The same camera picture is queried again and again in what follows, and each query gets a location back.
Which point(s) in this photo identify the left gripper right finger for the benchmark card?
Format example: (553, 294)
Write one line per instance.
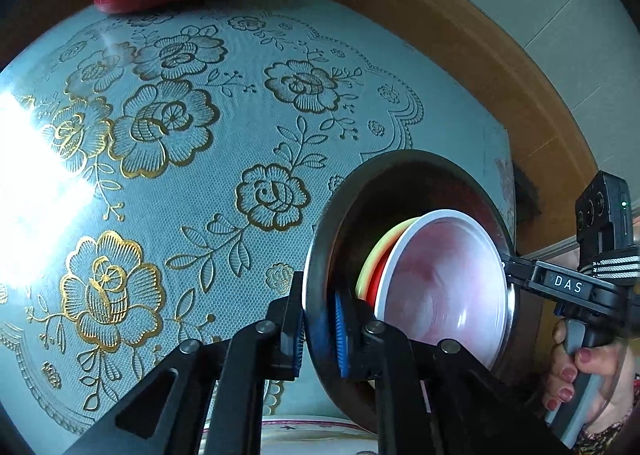
(355, 326)

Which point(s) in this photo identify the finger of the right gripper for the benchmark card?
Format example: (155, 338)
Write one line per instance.
(522, 274)

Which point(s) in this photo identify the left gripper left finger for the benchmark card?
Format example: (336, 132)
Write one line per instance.
(288, 340)

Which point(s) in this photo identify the yellow plastic bowl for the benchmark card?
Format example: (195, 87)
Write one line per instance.
(371, 272)

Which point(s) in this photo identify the red plastic bowl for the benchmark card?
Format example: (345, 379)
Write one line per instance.
(444, 280)

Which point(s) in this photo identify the large purple floral plate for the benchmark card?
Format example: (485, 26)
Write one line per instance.
(305, 435)

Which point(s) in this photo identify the stainless steel bowl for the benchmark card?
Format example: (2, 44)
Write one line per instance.
(380, 193)

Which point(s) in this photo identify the right hand painted nails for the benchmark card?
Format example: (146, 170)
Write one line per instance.
(589, 387)

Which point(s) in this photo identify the floral plastic tablecloth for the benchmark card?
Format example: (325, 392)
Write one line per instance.
(162, 176)

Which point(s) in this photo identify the black camera module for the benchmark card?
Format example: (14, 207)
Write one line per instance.
(604, 231)

